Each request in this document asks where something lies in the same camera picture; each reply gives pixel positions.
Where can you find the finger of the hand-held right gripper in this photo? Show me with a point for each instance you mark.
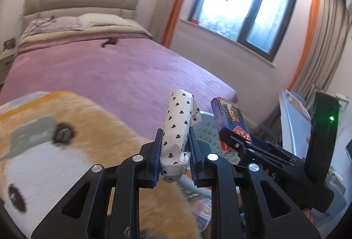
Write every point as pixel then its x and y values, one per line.
pixel 233 142
pixel 264 145

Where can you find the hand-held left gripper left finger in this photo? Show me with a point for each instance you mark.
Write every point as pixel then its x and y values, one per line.
pixel 156 162

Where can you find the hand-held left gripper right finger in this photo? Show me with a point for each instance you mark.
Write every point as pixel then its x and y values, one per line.
pixel 194 156

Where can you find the dark blue printed box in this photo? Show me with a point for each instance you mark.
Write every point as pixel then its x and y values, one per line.
pixel 228 115

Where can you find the teal plastic basket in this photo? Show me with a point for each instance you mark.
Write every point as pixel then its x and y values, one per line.
pixel 207 129

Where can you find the heart print tissue pack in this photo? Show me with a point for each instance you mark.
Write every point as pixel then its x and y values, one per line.
pixel 176 123

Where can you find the light blue desk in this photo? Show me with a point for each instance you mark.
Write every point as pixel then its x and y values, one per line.
pixel 291 123

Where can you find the picture book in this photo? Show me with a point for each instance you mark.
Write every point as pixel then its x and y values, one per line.
pixel 298 105

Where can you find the patterned floor mat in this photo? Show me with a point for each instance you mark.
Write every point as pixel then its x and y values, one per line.
pixel 202 211

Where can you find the beige printed blanket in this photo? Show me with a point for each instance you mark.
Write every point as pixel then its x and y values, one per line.
pixel 68 145

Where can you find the purple bed blanket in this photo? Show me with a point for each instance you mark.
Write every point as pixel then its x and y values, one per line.
pixel 123 71

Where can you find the small red box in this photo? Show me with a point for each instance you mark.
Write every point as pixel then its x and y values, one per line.
pixel 195 20

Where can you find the brown object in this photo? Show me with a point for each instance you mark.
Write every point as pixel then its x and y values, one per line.
pixel 109 42

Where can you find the dark framed window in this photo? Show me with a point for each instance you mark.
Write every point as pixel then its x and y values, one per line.
pixel 233 2

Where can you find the folded beige quilt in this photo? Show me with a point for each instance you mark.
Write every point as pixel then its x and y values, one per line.
pixel 82 31

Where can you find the white dotted pillow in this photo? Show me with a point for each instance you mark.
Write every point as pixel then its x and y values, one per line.
pixel 104 19

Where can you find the purple pillow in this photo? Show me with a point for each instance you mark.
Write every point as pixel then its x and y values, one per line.
pixel 60 23

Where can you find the beige padded headboard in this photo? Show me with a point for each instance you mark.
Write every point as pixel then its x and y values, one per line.
pixel 82 2

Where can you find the white nightstand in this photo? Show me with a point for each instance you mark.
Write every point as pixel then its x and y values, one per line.
pixel 5 65

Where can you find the dark picture frame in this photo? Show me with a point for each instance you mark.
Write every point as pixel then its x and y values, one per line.
pixel 8 43

